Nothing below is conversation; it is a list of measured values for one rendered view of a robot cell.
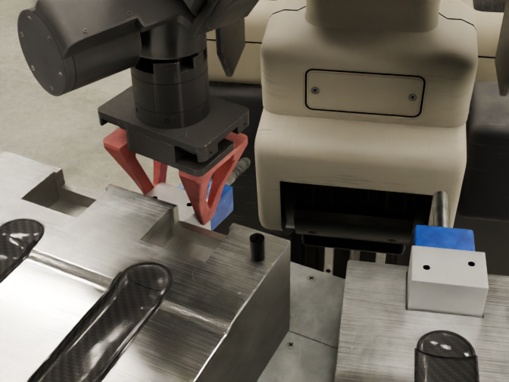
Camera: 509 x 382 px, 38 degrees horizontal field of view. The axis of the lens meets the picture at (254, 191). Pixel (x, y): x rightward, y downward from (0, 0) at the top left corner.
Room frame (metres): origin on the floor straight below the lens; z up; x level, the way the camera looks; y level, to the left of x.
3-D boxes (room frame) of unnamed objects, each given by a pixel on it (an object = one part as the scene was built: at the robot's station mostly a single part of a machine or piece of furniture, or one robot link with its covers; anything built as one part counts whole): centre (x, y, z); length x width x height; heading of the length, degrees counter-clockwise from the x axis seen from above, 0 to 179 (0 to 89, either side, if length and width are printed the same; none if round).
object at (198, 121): (0.50, 0.06, 0.95); 0.10 x 0.07 x 0.07; 57
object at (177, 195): (0.53, 0.04, 0.83); 0.13 x 0.05 x 0.05; 147
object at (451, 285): (0.42, -0.14, 0.86); 0.13 x 0.05 x 0.05; 169
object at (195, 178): (0.49, 0.05, 0.88); 0.07 x 0.07 x 0.09; 57
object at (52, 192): (0.46, 0.14, 0.87); 0.05 x 0.05 x 0.04; 62
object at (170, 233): (0.40, 0.05, 0.87); 0.05 x 0.05 x 0.04; 62
